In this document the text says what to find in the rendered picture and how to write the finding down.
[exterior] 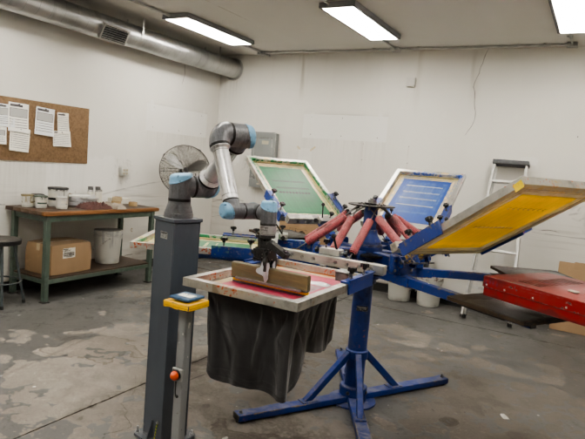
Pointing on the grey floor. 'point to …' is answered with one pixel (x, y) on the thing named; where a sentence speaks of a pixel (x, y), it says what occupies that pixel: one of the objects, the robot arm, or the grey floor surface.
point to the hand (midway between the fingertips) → (269, 279)
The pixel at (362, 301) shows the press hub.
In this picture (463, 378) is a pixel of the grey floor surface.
